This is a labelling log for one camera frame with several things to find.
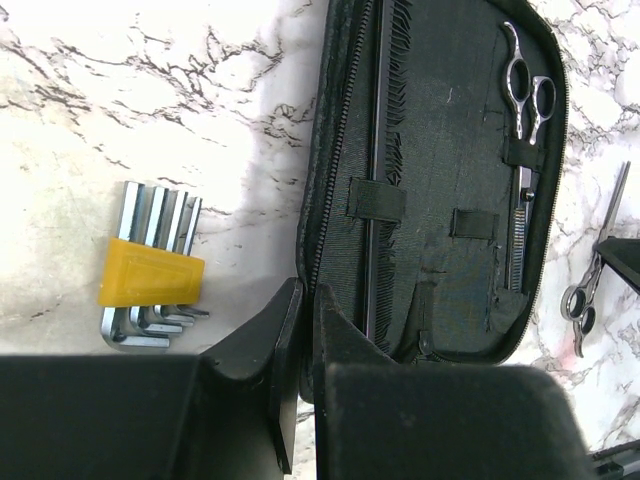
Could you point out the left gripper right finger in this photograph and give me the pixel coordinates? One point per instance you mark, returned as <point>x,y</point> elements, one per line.
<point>377,419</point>

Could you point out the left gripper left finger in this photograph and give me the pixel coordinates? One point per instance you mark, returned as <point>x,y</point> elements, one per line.
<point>227,413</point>

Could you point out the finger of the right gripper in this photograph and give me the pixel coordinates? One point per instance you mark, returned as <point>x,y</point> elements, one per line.
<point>623,257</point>

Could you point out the silver scissors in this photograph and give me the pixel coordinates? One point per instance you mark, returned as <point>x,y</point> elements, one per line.
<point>532,100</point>
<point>577,303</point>

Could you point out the black zip tool case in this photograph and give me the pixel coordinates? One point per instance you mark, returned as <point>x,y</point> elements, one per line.
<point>450,298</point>

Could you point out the black hair comb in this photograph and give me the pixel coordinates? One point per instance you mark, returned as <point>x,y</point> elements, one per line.
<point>383,194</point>

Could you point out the yellow hex key set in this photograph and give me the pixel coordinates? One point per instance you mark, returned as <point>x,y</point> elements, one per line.
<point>150,280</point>

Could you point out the aluminium frame rail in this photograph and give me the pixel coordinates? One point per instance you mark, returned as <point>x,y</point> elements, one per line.
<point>621,462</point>

